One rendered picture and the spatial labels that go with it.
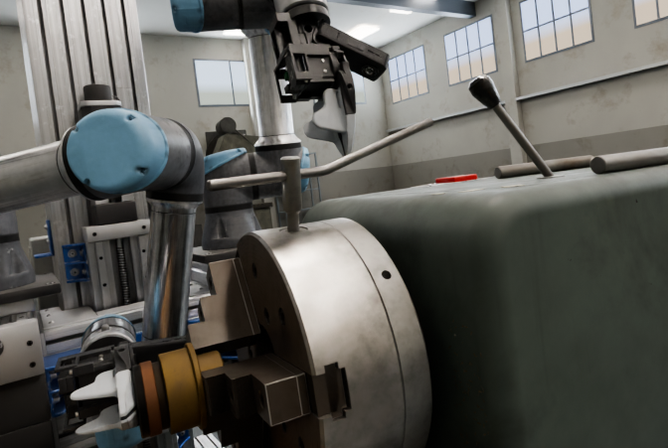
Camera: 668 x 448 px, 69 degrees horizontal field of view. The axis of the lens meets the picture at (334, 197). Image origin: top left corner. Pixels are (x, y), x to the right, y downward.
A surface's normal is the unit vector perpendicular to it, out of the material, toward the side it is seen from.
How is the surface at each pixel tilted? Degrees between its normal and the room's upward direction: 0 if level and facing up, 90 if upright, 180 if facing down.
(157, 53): 90
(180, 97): 90
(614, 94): 90
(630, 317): 90
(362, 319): 66
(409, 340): 77
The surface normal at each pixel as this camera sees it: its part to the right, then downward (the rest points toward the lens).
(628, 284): 0.43, -0.03
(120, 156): -0.04, 0.03
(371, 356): 0.39, -0.26
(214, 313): 0.29, -0.59
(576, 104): -0.83, 0.12
